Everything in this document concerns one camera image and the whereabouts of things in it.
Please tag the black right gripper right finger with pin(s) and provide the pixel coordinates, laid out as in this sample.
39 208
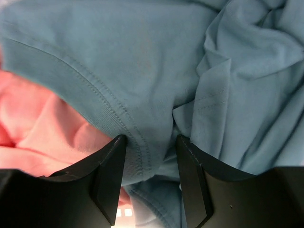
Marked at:
216 195

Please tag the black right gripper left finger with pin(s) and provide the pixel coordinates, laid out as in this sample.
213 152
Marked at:
83 195

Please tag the grey-blue t shirt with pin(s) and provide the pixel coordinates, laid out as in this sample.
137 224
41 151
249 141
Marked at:
228 74

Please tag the pink t shirt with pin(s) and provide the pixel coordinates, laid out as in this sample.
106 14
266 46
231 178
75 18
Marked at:
39 132

